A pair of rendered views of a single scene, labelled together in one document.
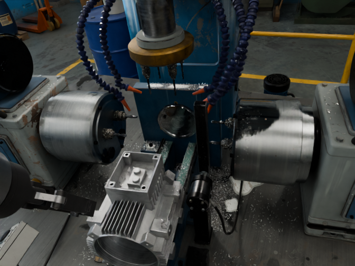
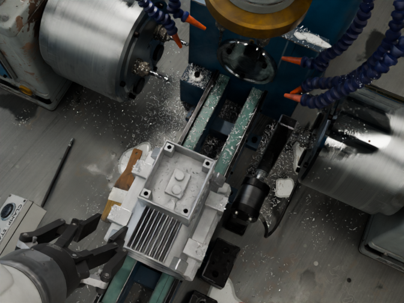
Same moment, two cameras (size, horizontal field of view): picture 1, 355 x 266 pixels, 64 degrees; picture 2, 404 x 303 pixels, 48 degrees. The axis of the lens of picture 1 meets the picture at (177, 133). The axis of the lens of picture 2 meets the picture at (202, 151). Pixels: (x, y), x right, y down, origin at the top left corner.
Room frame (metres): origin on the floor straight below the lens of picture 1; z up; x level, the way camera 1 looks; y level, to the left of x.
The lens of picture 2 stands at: (0.23, 0.07, 1.92)
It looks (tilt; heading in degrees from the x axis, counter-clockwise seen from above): 69 degrees down; 0
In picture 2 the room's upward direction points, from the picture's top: 7 degrees clockwise
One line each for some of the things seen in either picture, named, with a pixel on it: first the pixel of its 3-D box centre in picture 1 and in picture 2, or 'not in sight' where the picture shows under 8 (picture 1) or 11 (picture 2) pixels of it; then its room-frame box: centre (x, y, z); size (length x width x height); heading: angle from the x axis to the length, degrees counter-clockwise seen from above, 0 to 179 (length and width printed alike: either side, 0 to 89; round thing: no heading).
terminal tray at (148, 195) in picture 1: (137, 180); (177, 184); (0.47, 0.11, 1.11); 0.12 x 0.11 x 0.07; 162
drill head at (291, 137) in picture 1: (277, 141); (374, 151); (0.62, -0.29, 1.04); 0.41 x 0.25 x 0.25; 71
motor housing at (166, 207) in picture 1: (139, 217); (169, 214); (0.43, 0.12, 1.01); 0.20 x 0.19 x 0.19; 162
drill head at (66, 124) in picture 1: (74, 125); (89, 29); (0.84, 0.36, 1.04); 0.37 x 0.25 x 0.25; 71
